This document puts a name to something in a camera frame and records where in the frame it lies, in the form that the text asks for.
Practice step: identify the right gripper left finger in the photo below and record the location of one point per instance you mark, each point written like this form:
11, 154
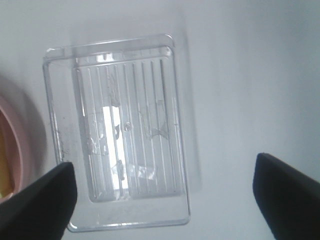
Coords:
42, 210

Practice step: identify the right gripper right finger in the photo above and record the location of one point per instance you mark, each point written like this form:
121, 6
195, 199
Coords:
288, 199

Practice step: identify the bread slice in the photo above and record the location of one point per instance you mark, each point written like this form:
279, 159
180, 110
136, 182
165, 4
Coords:
5, 190

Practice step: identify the pink round plate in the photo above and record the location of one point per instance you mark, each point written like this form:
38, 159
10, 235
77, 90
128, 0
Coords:
15, 154

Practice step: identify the right clear plastic tray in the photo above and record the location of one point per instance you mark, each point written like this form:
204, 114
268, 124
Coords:
114, 114

